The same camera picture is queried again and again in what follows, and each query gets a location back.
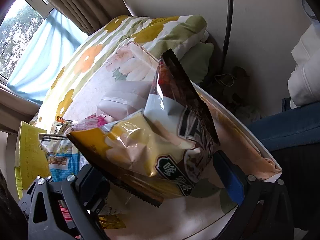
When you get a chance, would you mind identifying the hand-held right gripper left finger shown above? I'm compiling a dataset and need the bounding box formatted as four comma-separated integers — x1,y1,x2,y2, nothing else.
19,165,111,240

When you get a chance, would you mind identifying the black pole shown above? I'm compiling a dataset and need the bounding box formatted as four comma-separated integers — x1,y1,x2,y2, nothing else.
221,0,236,77

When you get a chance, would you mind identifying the striped flower print blanket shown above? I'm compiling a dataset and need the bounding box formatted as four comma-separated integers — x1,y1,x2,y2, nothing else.
30,15,208,130

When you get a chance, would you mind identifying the blue white snack packet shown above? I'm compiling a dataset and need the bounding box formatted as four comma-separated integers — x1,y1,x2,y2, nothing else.
39,134,82,183

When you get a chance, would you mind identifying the gold snack wrapper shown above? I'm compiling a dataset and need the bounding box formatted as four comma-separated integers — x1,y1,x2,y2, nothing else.
96,214,127,230

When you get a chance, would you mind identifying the green pillow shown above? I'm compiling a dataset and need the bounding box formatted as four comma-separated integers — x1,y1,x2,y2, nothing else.
179,41,215,85

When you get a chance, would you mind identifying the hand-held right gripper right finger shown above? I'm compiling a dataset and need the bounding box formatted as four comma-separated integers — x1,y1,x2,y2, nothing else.
212,150,295,240

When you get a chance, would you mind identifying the tangled thin cord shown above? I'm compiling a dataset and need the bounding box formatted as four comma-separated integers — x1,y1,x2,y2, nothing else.
214,73,236,88

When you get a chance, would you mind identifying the light blue cloth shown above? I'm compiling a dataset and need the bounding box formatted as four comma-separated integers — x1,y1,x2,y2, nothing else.
7,9,90,105

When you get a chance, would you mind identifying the person's white top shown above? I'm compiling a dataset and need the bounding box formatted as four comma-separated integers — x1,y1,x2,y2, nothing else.
287,22,320,110

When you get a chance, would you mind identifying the window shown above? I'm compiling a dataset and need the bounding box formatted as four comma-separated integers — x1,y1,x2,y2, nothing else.
0,0,56,81

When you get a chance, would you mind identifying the beige curtain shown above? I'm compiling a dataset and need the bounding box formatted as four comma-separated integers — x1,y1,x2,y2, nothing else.
32,0,135,38

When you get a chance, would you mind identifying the person's blue jeans leg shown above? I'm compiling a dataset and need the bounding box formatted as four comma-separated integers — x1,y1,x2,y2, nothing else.
246,99,320,153

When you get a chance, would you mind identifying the pink snack packet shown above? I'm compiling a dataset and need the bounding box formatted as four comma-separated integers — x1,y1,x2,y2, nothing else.
72,114,113,132

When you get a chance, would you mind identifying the yellow-green cardboard box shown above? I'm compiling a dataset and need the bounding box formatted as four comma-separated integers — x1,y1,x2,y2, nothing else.
14,121,52,198

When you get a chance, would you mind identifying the pale floral tablecloth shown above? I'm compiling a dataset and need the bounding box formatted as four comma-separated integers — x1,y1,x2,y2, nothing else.
37,41,284,240

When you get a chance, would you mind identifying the yellow brown chip bag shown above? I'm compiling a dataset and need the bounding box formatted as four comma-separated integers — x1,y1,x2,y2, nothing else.
66,49,221,208

